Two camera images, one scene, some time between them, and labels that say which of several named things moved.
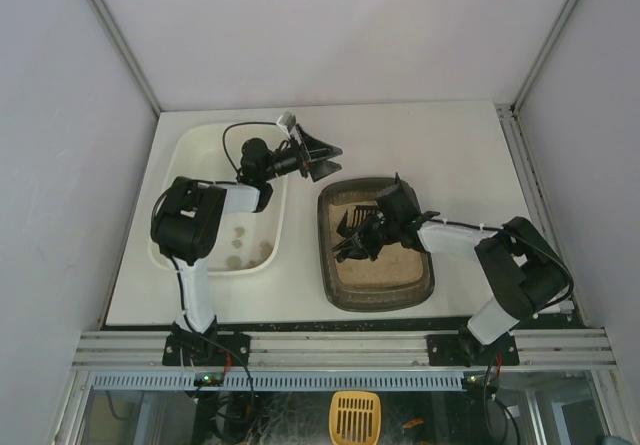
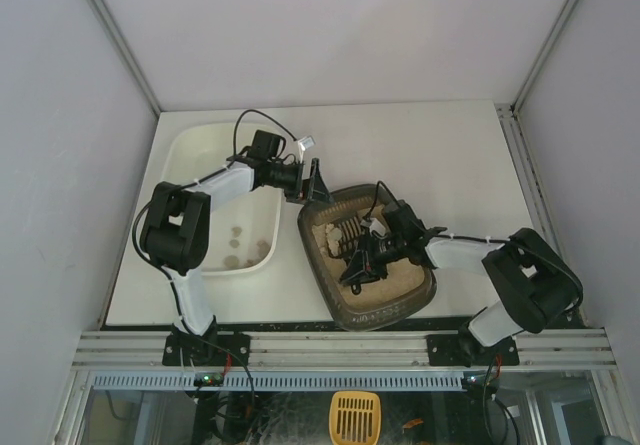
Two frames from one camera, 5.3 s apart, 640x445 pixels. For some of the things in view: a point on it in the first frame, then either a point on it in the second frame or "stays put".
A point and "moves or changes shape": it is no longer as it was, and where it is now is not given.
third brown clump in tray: [266, 249] stays put
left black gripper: [305, 156] to [302, 181]
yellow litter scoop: [355, 418] stays put
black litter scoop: [352, 217] moves or changes shape
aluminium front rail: [572, 348] stays put
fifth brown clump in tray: [234, 262] stays put
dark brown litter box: [399, 278] moves or changes shape
